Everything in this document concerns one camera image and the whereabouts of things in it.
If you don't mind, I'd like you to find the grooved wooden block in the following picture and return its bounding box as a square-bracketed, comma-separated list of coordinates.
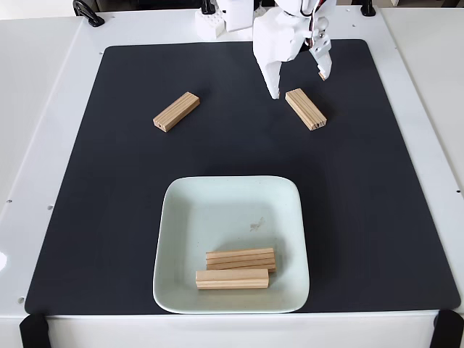
[205, 247, 277, 273]
[284, 88, 328, 132]
[152, 91, 201, 134]

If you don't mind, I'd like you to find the wooden block marked two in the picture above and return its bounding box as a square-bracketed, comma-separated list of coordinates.
[195, 268, 270, 291]

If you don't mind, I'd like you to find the pale green square plate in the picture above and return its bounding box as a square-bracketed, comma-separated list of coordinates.
[152, 175, 311, 315]

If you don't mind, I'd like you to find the black table mat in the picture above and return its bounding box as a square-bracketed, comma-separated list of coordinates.
[24, 38, 461, 315]

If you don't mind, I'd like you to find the red black white servo cable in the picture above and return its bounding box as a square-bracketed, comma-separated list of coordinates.
[303, 0, 326, 48]

